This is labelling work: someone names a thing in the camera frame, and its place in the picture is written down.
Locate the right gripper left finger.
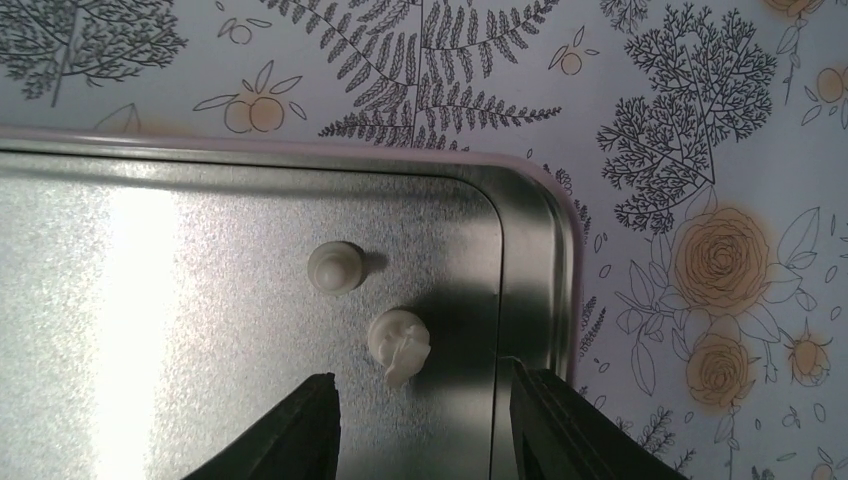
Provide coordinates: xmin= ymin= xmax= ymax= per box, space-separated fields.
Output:
xmin=185 ymin=373 xmax=341 ymax=480

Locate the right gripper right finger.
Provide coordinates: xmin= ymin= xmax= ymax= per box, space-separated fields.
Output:
xmin=510 ymin=360 xmax=684 ymax=480

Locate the metal tray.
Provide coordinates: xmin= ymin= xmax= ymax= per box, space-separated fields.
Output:
xmin=1 ymin=128 xmax=583 ymax=479

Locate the white knight in tray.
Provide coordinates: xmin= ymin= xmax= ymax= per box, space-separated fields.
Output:
xmin=366 ymin=309 xmax=431 ymax=388

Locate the white pawn in tray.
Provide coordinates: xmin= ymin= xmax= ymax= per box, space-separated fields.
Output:
xmin=307 ymin=241 xmax=365 ymax=296

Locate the floral table mat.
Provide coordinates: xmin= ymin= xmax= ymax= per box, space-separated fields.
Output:
xmin=1 ymin=1 xmax=847 ymax=479

